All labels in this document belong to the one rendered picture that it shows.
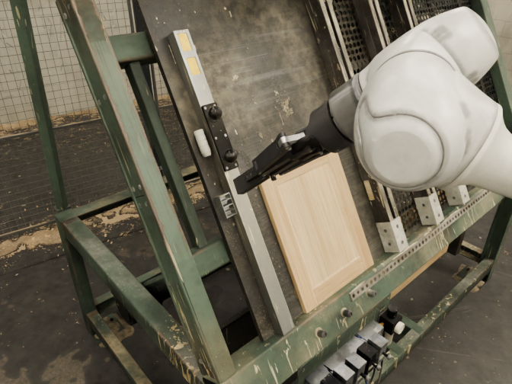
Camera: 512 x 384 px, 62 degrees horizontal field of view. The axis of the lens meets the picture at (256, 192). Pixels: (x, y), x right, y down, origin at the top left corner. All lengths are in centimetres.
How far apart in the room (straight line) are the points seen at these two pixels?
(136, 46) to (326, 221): 83
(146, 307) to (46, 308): 141
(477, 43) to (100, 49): 88
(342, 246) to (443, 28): 110
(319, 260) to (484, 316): 167
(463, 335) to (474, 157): 241
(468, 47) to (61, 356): 247
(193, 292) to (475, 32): 89
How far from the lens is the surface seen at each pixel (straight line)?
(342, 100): 61
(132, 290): 174
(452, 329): 283
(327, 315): 148
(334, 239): 154
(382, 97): 42
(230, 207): 128
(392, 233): 170
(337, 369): 149
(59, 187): 214
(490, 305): 308
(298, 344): 141
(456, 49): 56
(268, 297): 134
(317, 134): 64
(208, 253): 129
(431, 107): 40
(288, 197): 141
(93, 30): 120
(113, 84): 116
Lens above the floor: 194
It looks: 31 degrees down
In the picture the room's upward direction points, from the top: straight up
